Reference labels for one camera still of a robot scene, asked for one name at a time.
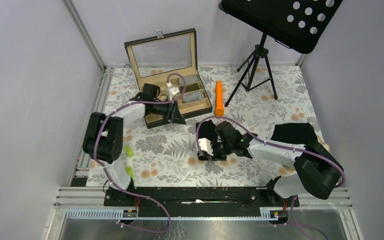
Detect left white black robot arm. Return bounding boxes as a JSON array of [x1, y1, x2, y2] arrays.
[[82, 83, 186, 206]]

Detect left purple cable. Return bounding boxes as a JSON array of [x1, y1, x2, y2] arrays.
[[93, 73, 188, 235]]

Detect green clip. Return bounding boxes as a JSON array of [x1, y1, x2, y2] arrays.
[[124, 145, 135, 158], [125, 166, 134, 179]]

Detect beige garment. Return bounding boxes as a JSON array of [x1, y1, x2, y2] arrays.
[[284, 135, 331, 175]]

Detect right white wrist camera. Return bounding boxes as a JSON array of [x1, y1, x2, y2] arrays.
[[197, 138, 213, 161]]

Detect green clip upper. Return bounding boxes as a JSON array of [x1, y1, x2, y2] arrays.
[[124, 145, 135, 158]]

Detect black clothing pile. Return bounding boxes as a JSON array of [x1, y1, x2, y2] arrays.
[[269, 123, 318, 145]]

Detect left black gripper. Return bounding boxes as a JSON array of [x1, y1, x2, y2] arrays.
[[151, 98, 187, 125]]

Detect dark green rolled cloth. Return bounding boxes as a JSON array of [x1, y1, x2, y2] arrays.
[[179, 82, 201, 93]]

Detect wooden compartment box glass lid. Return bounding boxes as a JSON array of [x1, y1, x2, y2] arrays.
[[124, 28, 213, 119]]

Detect floral tablecloth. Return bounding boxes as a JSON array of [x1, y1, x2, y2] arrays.
[[85, 65, 339, 188]]

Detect aluminium frame rails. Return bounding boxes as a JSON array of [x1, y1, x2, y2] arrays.
[[53, 0, 354, 220]]

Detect orange cylinder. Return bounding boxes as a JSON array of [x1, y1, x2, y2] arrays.
[[214, 80, 225, 117]]

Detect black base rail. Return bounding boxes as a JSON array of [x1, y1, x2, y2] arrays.
[[103, 186, 299, 218]]

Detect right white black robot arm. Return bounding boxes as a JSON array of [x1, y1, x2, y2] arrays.
[[196, 120, 345, 206]]

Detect black underwear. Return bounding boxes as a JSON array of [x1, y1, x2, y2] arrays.
[[196, 120, 219, 153]]

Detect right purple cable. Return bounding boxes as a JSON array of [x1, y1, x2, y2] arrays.
[[195, 115, 347, 240]]

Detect purple cable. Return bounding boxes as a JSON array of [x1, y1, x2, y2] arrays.
[[195, 115, 347, 240], [93, 73, 188, 235]]

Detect grey rolled cloth in box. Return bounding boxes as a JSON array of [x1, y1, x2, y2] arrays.
[[177, 75, 200, 86]]

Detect black music stand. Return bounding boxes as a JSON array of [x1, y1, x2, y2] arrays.
[[218, 0, 342, 106]]

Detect green clip lower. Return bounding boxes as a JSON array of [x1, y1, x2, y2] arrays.
[[125, 166, 134, 179]]

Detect grey striped underwear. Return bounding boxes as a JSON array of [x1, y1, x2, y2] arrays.
[[182, 91, 205, 104]]

